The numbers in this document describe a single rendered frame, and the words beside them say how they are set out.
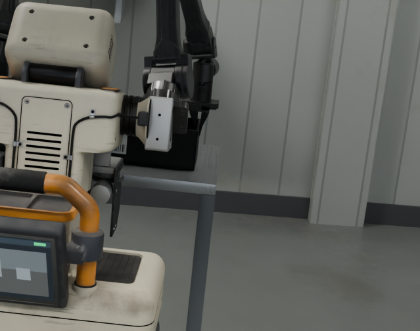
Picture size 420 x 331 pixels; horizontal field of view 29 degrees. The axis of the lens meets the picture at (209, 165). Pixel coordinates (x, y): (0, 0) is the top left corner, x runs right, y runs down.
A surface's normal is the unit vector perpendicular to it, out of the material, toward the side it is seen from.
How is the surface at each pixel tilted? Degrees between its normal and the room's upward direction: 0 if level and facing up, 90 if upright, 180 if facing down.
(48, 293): 115
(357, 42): 90
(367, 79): 90
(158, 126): 82
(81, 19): 47
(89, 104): 82
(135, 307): 63
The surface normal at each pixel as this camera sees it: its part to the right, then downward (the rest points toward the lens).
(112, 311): -0.02, 0.09
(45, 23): 0.04, -0.47
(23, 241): -0.07, 0.63
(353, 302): 0.10, -0.96
